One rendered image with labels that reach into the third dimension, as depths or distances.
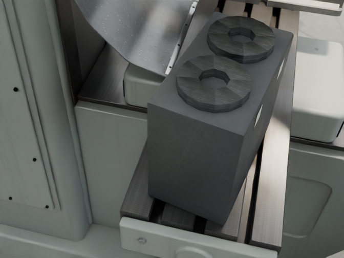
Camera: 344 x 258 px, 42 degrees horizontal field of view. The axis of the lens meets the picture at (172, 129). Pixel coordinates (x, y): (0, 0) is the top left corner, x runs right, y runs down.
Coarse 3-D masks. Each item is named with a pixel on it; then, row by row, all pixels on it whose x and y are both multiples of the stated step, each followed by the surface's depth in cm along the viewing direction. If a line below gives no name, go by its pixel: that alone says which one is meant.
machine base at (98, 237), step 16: (0, 224) 147; (96, 224) 148; (0, 240) 146; (16, 240) 144; (32, 240) 144; (48, 240) 144; (64, 240) 144; (96, 240) 144; (112, 240) 145; (0, 256) 149; (16, 256) 147; (32, 256) 146; (48, 256) 144; (64, 256) 143; (80, 256) 141; (96, 256) 141; (112, 256) 141; (128, 256) 141; (144, 256) 141
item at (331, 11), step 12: (240, 0) 103; (252, 0) 102; (264, 0) 103; (276, 0) 101; (288, 0) 101; (300, 0) 100; (312, 0) 100; (324, 0) 99; (336, 0) 99; (312, 12) 101; (324, 12) 100; (336, 12) 99
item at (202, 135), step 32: (224, 32) 60; (256, 32) 60; (288, 32) 62; (192, 64) 55; (224, 64) 55; (256, 64) 57; (160, 96) 52; (192, 96) 51; (224, 96) 51; (256, 96) 53; (160, 128) 54; (192, 128) 51; (224, 128) 49; (256, 128) 58; (160, 160) 58; (192, 160) 55; (224, 160) 53; (160, 192) 63; (192, 192) 60; (224, 192) 57; (224, 224) 62
